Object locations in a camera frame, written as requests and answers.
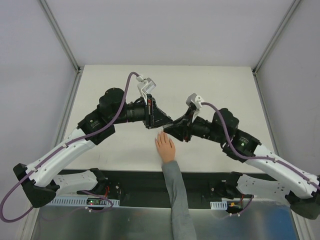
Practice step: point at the white cable duct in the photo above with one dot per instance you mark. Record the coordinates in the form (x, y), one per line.
(225, 205)
(83, 201)

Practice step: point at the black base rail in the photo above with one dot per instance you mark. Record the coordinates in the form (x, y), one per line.
(147, 189)

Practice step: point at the right white cable duct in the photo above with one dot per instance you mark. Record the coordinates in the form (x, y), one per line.
(225, 205)

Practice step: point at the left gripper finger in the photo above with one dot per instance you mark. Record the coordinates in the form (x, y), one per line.
(159, 119)
(156, 111)

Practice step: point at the right aluminium frame post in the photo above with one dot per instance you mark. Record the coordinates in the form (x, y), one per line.
(276, 35)

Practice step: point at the left aluminium frame post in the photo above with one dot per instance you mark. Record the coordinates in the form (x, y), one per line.
(59, 34)

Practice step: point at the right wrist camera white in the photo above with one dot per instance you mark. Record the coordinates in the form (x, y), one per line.
(194, 101)

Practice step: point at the person hand long nails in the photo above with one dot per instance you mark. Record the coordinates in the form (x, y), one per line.
(165, 147)

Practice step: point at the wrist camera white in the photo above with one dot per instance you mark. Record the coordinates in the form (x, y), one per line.
(194, 101)
(145, 86)

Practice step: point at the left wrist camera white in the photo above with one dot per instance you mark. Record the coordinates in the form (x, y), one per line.
(145, 86)

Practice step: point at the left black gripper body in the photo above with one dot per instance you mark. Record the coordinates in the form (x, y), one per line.
(149, 112)

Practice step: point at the left white cable duct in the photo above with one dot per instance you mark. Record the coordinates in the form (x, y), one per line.
(83, 201)

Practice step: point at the grey sleeved forearm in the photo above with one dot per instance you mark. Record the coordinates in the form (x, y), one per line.
(181, 221)

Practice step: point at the aluminium frame post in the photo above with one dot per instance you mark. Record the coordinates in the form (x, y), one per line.
(59, 34)
(276, 35)

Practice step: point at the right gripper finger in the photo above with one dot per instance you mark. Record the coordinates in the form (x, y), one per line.
(186, 118)
(177, 132)

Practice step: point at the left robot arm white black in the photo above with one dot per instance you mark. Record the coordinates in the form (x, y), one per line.
(41, 180)

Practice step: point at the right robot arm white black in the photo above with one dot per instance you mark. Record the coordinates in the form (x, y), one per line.
(290, 185)

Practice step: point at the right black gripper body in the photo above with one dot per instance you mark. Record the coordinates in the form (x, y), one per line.
(187, 125)

